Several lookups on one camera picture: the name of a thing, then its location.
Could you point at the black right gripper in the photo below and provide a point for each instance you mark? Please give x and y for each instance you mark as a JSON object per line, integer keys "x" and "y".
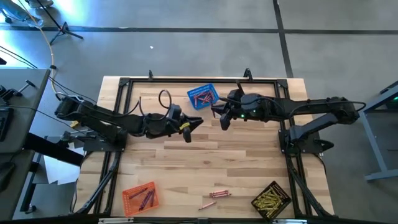
{"x": 237, "y": 104}

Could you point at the grey desk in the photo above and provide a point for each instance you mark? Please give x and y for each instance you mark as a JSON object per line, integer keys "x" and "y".
{"x": 21, "y": 124}

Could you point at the grey-legged side table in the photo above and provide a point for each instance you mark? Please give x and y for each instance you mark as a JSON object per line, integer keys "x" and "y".
{"x": 381, "y": 174}

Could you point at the white paper sheet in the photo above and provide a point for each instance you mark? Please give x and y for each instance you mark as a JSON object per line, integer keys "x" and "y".
{"x": 59, "y": 171}

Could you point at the black desk clamp tool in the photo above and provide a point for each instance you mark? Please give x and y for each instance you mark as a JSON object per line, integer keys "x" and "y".
{"x": 7, "y": 93}

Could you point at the black support beam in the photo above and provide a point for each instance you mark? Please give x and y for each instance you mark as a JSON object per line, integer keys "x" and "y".
{"x": 53, "y": 149}

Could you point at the black keyboard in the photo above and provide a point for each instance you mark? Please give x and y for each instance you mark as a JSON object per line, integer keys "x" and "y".
{"x": 5, "y": 124}

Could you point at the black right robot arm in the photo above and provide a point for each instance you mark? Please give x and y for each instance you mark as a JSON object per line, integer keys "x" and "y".
{"x": 311, "y": 107}

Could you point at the person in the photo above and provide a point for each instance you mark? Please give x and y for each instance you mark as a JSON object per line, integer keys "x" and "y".
{"x": 18, "y": 14}

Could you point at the black tripod stand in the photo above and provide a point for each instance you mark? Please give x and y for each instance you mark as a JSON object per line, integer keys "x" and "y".
{"x": 64, "y": 29}

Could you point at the silver bracket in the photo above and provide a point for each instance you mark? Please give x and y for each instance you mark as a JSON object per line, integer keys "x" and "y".
{"x": 289, "y": 221}
{"x": 115, "y": 220}

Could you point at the table clamp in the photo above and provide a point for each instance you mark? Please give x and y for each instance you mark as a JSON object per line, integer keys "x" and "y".
{"x": 150, "y": 75}
{"x": 248, "y": 74}

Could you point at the black caster wheel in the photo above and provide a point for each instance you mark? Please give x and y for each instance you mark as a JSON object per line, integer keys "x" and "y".
{"x": 30, "y": 209}

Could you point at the blue plastic basket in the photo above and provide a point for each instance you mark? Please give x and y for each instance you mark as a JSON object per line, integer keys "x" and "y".
{"x": 191, "y": 104}

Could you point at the red crayons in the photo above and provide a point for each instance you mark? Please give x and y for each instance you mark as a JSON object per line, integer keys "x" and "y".
{"x": 205, "y": 98}

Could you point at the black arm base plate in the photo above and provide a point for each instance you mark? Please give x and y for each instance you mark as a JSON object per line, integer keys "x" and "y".
{"x": 93, "y": 146}
{"x": 311, "y": 148}

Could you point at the yellow crayon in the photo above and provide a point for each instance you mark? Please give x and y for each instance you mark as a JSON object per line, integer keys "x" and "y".
{"x": 261, "y": 203}
{"x": 267, "y": 200}
{"x": 273, "y": 211}
{"x": 270, "y": 205}
{"x": 275, "y": 193}
{"x": 264, "y": 196}

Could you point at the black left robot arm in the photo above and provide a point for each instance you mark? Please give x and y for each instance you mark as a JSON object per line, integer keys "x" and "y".
{"x": 102, "y": 118}

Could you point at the dark desk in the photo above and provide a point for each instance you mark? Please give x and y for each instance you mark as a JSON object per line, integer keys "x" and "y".
{"x": 12, "y": 186}

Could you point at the black aluminium table frame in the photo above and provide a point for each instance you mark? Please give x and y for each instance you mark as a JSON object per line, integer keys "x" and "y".
{"x": 211, "y": 80}

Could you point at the orange plastic basket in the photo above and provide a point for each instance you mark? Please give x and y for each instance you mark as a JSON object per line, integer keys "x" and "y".
{"x": 129, "y": 205}

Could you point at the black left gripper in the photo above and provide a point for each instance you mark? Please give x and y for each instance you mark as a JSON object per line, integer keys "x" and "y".
{"x": 172, "y": 124}

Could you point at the black plastic basket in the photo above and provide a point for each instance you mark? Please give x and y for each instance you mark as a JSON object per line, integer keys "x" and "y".
{"x": 286, "y": 193}

